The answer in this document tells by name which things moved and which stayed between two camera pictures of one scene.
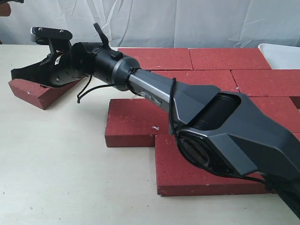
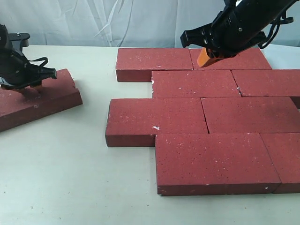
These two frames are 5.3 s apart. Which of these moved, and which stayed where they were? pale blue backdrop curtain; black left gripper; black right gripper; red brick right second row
Moved: black right gripper; black left gripper
Stayed: pale blue backdrop curtain; red brick right second row
